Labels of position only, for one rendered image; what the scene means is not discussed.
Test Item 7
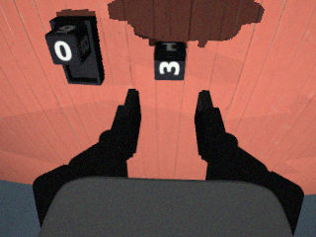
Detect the black cube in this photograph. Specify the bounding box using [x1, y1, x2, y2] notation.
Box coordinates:
[154, 41, 186, 81]
[44, 25, 92, 65]

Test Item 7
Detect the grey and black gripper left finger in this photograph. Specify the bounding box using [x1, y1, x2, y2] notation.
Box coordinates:
[33, 89, 141, 228]

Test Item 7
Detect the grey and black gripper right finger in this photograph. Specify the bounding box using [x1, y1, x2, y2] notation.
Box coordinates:
[195, 90, 304, 236]

